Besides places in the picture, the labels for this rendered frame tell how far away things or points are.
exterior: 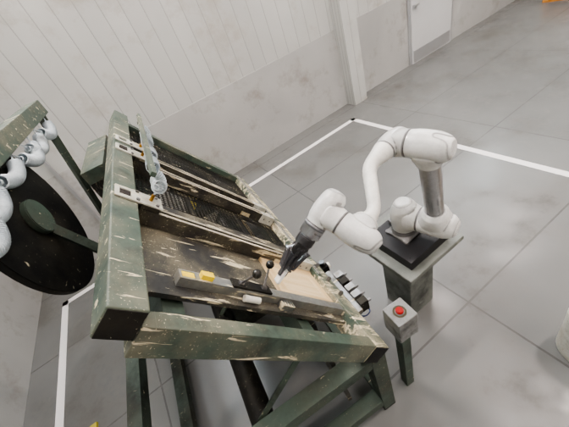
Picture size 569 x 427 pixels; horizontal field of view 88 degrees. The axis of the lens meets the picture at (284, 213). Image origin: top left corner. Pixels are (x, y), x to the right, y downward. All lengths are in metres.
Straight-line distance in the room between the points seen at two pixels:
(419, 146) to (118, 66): 3.84
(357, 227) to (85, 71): 3.96
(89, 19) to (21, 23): 0.62
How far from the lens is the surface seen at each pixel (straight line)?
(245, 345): 1.04
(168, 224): 1.39
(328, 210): 1.09
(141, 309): 0.82
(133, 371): 2.31
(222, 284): 1.18
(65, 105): 4.55
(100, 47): 4.51
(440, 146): 1.40
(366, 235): 1.08
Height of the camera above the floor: 2.37
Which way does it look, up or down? 38 degrees down
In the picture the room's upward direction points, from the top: 23 degrees counter-clockwise
